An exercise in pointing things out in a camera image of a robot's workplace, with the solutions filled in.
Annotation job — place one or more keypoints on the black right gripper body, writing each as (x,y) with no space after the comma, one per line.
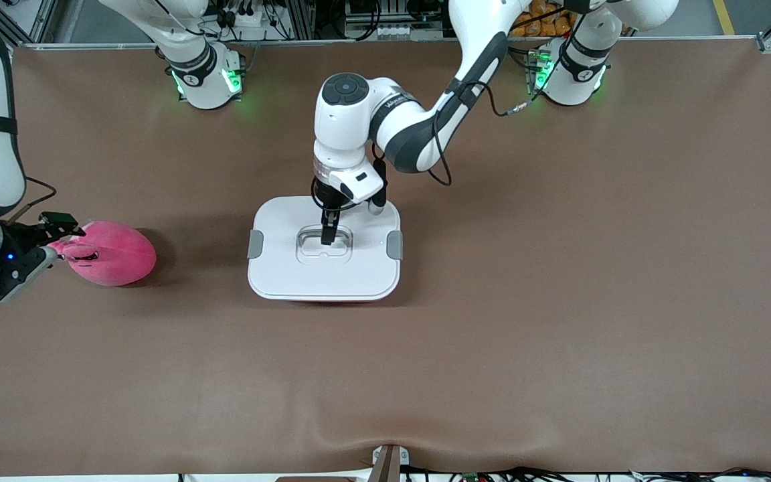
(22,237)

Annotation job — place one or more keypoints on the pink plush toy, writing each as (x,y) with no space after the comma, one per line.
(114,254)

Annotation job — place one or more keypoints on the white box lid grey latches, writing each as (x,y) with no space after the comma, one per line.
(359,274)

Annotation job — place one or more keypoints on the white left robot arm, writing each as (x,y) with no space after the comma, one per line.
(412,127)

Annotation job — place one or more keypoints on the white power strip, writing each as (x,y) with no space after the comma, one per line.
(251,20)

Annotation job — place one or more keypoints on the brown table mat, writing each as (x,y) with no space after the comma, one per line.
(559,301)

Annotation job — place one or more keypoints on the orange snack bags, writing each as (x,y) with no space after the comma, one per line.
(546,23)

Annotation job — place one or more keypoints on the aluminium camera mount beam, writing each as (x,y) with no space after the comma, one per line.
(389,465)

